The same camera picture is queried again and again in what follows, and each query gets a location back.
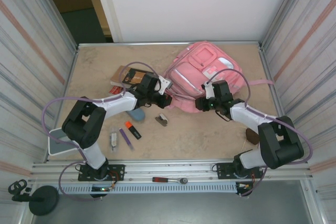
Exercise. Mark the brown black book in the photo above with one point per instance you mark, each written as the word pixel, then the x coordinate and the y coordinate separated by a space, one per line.
pixel 134 78

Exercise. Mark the blue pencil case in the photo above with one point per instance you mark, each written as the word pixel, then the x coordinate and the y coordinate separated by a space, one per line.
pixel 137 115

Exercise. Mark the red comic book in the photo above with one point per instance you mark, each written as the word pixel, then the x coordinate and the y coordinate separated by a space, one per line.
pixel 115 90

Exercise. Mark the pink backpack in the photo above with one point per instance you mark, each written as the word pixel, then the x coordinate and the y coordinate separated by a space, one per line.
pixel 189 77

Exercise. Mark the small silver brown stapler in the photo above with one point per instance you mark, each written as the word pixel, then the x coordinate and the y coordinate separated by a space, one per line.
pixel 162 120

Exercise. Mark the orange black highlighter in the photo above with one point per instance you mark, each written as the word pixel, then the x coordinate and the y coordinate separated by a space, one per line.
pixel 134 130

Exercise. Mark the purple pen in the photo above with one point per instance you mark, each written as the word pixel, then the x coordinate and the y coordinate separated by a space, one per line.
pixel 126 138

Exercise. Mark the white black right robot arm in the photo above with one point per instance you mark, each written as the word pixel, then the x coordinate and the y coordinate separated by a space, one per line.
pixel 246 116

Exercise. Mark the dark brown lump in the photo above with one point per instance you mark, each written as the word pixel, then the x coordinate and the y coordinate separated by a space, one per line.
pixel 252 137

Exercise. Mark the small circuit board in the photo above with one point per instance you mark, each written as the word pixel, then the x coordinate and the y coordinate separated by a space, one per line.
pixel 245 186
pixel 101 189

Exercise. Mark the black round base stand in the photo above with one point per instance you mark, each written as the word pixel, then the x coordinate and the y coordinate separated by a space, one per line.
pixel 43 200

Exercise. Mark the aluminium back rail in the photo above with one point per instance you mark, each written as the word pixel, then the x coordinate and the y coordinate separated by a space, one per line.
pixel 131 44

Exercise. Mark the aluminium rail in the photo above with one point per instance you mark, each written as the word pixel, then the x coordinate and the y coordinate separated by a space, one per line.
pixel 168 167
pixel 131 44

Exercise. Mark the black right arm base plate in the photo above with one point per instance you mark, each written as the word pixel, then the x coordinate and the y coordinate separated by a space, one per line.
pixel 223 170

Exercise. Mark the aluminium front rail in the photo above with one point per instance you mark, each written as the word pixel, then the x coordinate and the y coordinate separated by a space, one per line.
pixel 168 167

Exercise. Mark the white door frame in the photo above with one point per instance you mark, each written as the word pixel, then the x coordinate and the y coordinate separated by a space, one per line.
pixel 106 6

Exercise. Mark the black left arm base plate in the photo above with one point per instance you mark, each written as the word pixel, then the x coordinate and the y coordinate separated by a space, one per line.
pixel 115 170

